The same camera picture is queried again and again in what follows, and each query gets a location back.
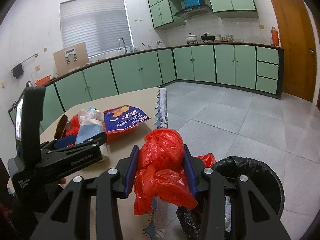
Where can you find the white cooking pot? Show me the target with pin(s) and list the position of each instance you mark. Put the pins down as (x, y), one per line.
(191, 39)

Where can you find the blue snack bag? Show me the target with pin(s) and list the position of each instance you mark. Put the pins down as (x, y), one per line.
(123, 118)

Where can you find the green lower kitchen cabinets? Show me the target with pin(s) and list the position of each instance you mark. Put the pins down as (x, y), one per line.
(255, 68)

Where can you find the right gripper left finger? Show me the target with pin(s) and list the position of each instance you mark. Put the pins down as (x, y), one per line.
(130, 170)

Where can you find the orange thermos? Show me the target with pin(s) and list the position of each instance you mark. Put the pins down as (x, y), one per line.
(275, 39)

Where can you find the dark hanging towel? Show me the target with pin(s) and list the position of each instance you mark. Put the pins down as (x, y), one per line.
(17, 71)

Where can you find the red plastic bag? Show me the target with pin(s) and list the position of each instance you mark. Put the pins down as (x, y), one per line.
(160, 172)

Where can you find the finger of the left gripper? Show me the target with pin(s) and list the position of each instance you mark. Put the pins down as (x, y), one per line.
(97, 140)
(65, 141)

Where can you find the cardboard box with scale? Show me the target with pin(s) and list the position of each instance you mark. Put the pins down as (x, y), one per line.
(71, 58)

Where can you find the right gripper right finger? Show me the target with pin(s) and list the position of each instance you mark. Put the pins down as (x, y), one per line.
(190, 171)

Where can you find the black range hood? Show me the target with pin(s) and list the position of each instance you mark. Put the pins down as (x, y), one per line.
(194, 11)

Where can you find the wall towel bar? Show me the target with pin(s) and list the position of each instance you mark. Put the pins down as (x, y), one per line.
(34, 55)

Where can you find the black wok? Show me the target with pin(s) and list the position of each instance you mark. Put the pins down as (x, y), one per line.
(207, 38)

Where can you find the orange foam fruit net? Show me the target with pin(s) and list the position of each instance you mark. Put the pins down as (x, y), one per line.
(117, 135)

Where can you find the chrome kitchen faucet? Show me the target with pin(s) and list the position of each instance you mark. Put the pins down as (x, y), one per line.
(122, 45)

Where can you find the black trash bin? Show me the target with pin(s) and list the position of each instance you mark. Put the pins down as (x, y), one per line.
(238, 198)

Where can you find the light blue milk carton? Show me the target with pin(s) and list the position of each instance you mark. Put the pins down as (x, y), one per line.
(88, 129)

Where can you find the orange plastic basin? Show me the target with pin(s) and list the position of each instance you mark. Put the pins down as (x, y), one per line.
(43, 81)

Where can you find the brown wooden door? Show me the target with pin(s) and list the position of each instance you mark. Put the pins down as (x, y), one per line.
(298, 41)

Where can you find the window with white blinds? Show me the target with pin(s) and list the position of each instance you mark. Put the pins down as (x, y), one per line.
(98, 23)

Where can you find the white plastic bag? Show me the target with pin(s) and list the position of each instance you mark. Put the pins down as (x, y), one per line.
(91, 113)

